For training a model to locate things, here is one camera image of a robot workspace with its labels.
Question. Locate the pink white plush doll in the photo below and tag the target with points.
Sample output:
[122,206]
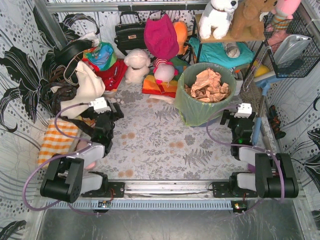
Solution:
[164,71]

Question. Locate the orange plush toy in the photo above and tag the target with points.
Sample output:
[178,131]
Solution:
[181,30]

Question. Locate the yellow plush toy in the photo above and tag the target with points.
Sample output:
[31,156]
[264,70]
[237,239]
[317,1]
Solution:
[261,70]

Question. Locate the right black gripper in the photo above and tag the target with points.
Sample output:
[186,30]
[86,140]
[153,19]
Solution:
[227,119]

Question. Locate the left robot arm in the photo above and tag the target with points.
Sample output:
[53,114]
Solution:
[71,176]

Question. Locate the pink cylindrical pouch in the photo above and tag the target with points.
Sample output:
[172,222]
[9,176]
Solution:
[90,155]

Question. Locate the teal folded cloth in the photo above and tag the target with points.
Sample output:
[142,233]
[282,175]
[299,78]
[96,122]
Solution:
[215,53]

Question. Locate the green plastic trash bag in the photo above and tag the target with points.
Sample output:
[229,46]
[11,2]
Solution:
[194,112]

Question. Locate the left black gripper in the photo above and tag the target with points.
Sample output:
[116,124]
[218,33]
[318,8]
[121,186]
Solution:
[114,111]

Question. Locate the black round hat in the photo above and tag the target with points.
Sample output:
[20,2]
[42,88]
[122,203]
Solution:
[65,55]

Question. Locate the rainbow striped cloth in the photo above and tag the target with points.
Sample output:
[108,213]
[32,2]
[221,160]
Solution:
[150,86]

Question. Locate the red clothing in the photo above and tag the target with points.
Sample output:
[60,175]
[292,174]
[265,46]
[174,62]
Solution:
[113,76]

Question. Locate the orange checkered towel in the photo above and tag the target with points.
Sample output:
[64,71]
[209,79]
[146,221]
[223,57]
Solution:
[57,143]

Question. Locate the black orange tool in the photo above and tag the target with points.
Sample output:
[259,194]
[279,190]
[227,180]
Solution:
[275,123]

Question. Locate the colourful patterned cloth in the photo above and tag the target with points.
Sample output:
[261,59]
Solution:
[100,58]

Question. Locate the silver foil bag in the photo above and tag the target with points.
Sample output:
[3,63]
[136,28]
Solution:
[290,48]

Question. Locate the cream canvas tote bag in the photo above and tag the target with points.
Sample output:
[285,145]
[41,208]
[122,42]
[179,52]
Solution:
[90,88]

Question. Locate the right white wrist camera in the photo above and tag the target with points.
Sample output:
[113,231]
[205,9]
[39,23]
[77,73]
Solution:
[243,110]

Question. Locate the blue trash bin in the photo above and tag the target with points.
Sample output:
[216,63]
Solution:
[212,121]

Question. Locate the cream plush lamb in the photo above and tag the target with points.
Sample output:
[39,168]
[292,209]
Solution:
[137,62]

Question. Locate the crumpled brown paper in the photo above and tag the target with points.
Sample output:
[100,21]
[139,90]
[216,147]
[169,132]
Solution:
[208,87]

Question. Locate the white plush dog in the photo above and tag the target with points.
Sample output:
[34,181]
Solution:
[216,18]

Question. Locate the brown teddy bear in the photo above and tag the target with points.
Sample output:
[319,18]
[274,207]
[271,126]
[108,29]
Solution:
[249,14]

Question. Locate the wooden metal shelf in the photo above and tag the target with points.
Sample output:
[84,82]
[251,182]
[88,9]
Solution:
[196,41]

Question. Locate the pink plush toy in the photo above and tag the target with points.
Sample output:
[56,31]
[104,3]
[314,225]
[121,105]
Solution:
[283,13]

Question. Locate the black leather handbag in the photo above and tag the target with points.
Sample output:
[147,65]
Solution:
[130,36]

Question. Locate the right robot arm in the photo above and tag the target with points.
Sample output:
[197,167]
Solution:
[273,175]

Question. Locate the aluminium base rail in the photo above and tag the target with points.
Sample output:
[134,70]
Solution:
[160,195]

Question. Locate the black wire basket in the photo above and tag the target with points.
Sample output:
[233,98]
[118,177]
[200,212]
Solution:
[305,62]

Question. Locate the magenta fabric bag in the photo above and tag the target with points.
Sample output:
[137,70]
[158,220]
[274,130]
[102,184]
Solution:
[160,38]

